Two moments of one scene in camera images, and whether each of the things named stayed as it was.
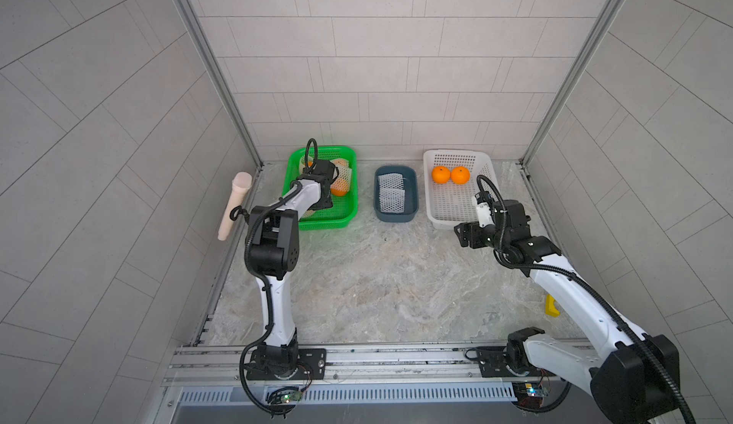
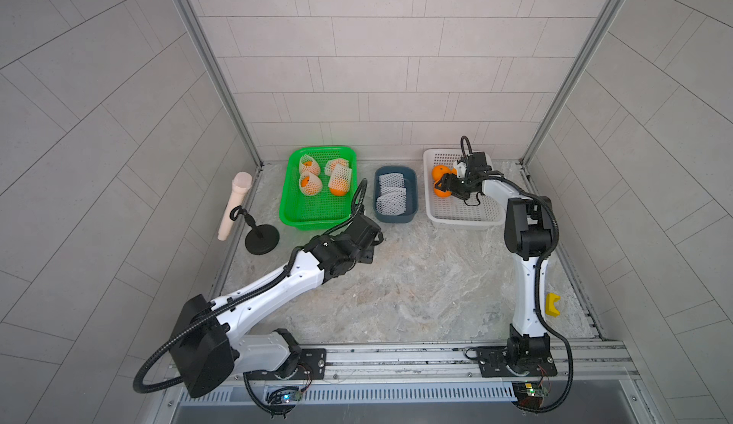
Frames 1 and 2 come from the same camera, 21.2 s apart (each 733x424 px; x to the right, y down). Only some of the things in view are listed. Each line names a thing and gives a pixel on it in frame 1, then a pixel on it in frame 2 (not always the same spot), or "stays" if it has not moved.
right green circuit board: x=531 y=394 stays
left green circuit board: x=291 y=396 stays
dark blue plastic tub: x=410 y=194 stays
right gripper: x=473 y=234 → x=454 y=186
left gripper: x=324 y=204 → x=369 y=251
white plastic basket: x=450 y=184 stays
